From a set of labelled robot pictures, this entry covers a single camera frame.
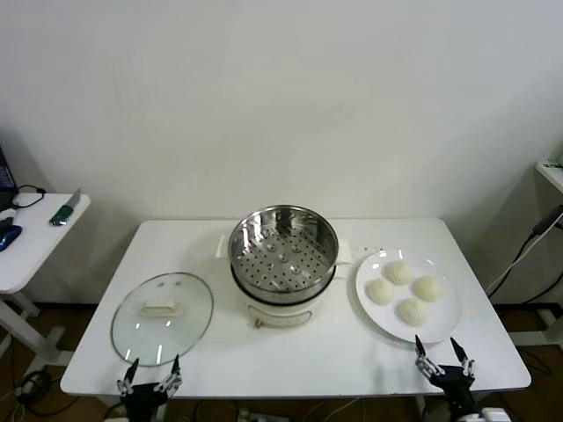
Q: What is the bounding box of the dark laptop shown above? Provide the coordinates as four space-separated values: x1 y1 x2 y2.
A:
0 147 19 211

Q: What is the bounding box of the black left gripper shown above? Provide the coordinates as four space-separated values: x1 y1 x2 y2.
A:
116 353 184 422

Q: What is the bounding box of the black power adapter with cable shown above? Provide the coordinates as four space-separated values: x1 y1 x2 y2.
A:
486 209 563 304

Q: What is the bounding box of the white shelf board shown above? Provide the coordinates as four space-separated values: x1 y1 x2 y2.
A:
534 160 563 194

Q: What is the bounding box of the floor cable bundle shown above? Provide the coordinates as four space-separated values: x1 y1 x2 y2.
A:
12 368 58 417

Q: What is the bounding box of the white power strip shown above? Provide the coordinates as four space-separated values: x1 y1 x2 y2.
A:
235 406 287 422

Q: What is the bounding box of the white steamed baozi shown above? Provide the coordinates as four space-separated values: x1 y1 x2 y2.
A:
412 275 442 303
397 297 429 328
384 260 413 286
367 278 396 306

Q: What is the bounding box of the glass lid with cream handle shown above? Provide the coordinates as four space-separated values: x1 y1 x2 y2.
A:
109 271 216 368

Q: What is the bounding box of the blue computer mouse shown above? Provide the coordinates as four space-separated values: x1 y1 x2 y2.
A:
0 223 23 252

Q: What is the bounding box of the green handled knife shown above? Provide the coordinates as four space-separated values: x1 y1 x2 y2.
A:
48 187 84 228

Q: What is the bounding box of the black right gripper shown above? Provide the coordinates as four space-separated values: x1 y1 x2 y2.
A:
413 333 480 417

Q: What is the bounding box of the white side table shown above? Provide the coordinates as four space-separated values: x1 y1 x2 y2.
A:
0 192 92 375

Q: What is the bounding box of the white table base frame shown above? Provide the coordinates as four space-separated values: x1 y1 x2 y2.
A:
509 307 563 348

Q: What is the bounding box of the white round plate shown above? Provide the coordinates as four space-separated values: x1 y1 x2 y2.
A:
355 249 464 345

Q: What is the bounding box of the thin black looped cable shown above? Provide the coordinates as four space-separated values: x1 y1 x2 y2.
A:
11 184 47 210

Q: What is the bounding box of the stainless steel steamer basket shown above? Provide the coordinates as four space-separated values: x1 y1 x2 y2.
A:
216 204 353 304

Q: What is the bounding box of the white power cable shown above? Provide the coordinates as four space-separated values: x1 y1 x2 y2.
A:
485 219 563 295

